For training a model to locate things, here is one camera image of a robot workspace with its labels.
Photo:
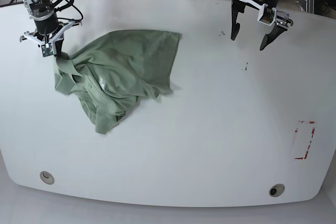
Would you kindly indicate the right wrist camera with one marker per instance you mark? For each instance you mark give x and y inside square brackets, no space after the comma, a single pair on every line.
[47,50]

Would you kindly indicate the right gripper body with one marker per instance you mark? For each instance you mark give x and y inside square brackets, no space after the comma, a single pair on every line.
[50,31]

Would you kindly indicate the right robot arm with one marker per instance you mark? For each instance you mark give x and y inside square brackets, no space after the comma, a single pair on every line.
[45,8]

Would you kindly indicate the table cable grommet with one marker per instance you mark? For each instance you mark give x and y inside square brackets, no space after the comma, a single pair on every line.
[276,190]
[47,177]

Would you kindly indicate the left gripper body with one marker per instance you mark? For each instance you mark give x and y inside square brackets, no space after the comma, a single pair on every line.
[282,18]

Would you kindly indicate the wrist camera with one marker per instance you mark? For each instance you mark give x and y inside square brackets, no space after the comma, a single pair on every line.
[47,50]
[267,15]

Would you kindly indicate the red tape rectangle marking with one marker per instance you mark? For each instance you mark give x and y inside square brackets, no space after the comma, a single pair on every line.
[302,139]

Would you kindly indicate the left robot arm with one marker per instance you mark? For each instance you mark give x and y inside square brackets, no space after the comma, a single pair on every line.
[268,14]

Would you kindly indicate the right table cable grommet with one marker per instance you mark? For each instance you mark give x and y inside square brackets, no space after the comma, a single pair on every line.
[276,190]

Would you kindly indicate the left table cable grommet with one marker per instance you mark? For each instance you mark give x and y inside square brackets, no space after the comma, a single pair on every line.
[47,177]

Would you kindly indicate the green polo shirt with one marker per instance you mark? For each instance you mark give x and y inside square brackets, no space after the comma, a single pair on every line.
[112,73]

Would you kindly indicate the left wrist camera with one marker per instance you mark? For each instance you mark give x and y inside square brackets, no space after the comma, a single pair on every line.
[267,15]

